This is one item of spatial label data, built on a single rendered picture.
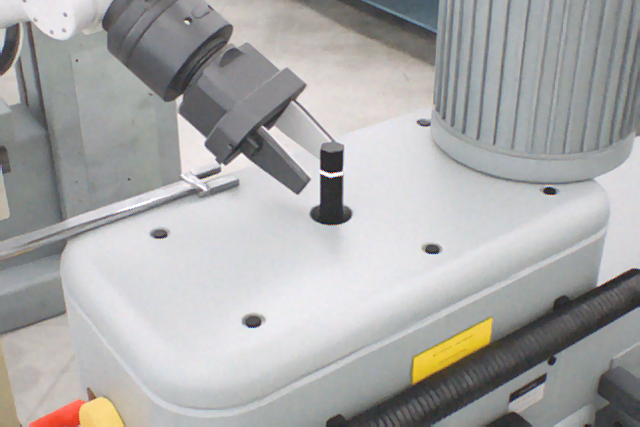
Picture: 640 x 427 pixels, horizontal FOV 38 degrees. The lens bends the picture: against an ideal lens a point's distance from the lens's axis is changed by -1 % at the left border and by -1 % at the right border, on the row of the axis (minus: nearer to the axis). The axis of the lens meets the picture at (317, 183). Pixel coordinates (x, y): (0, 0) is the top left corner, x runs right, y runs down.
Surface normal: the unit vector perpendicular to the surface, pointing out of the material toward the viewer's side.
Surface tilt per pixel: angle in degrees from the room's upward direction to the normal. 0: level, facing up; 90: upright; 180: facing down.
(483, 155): 90
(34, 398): 0
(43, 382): 0
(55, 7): 102
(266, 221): 0
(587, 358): 90
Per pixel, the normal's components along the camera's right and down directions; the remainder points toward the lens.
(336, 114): 0.00, -0.86
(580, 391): 0.59, 0.40
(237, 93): 0.49, -0.60
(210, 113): -0.44, 0.45
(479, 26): -0.78, 0.32
